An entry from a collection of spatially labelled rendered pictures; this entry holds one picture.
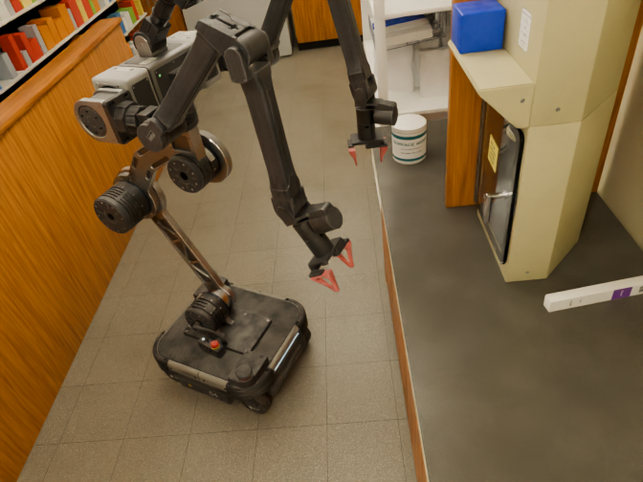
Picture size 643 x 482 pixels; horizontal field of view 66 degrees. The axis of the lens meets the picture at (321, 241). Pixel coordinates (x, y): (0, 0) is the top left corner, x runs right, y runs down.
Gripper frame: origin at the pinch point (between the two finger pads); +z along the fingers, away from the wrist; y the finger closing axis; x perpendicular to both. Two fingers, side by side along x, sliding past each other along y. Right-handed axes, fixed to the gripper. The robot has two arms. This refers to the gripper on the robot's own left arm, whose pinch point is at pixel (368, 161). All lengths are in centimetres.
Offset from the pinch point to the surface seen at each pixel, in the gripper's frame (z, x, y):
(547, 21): -54, -47, 32
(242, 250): 111, 96, -76
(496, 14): -50, -26, 29
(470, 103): -20.9, -10.1, 29.5
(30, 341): 78, 8, -161
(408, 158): 12.9, 20.0, 16.6
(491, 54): -41, -29, 28
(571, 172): -18, -47, 43
